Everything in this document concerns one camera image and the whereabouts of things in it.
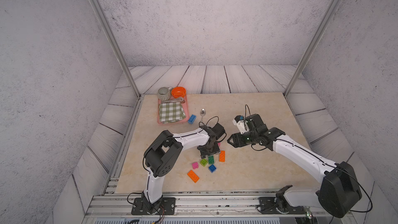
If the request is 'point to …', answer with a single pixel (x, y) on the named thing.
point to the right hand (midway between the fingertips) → (233, 139)
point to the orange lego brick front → (193, 176)
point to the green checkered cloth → (171, 112)
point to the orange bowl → (178, 92)
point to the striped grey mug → (164, 93)
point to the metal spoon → (202, 113)
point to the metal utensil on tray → (180, 99)
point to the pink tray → (186, 107)
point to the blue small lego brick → (212, 168)
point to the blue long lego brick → (192, 119)
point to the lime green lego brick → (203, 162)
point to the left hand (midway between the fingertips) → (217, 156)
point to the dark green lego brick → (211, 159)
